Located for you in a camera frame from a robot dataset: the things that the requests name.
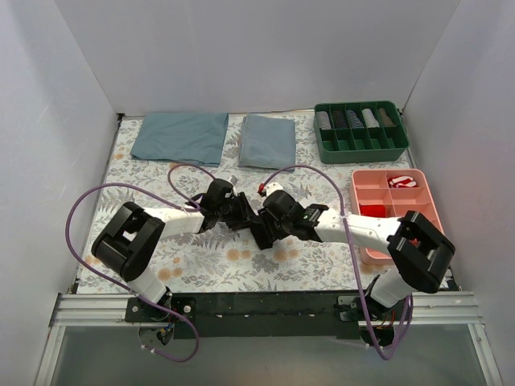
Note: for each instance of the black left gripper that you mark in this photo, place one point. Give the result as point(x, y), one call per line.
point(245, 208)

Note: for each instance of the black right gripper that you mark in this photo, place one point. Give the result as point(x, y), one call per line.
point(265, 229)

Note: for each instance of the black underwear beige waistband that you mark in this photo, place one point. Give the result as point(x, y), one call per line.
point(257, 227)

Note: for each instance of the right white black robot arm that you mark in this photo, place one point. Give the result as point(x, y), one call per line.
point(421, 254)

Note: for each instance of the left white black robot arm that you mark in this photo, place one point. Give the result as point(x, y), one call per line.
point(127, 243)

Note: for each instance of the floral patterned table mat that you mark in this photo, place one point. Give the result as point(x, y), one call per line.
point(221, 260)

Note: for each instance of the grey blue folded cloth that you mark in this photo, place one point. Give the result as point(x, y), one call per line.
point(267, 143)

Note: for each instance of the teal folded cloth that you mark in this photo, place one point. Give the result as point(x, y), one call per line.
point(192, 137)

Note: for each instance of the white striped rolled sock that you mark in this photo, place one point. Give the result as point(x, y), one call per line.
point(323, 120)

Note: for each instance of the pink divided organizer box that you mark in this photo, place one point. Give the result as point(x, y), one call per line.
point(371, 187)

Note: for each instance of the green divided organizer box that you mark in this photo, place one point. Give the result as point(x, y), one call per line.
point(342, 146)

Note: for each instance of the black rolled sock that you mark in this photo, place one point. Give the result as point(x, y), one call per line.
point(338, 119)

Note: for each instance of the red white striped rolled garment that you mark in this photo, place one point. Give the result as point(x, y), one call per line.
point(402, 181)

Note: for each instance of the blue striped rolled sock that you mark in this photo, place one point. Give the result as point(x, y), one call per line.
point(353, 120)

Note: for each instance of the grey white rolled sock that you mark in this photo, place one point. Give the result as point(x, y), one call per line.
point(370, 120)

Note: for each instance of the brown rolled sock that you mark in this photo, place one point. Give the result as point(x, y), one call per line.
point(387, 117)

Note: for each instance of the aluminium frame rail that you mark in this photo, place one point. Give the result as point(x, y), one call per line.
point(446, 308)

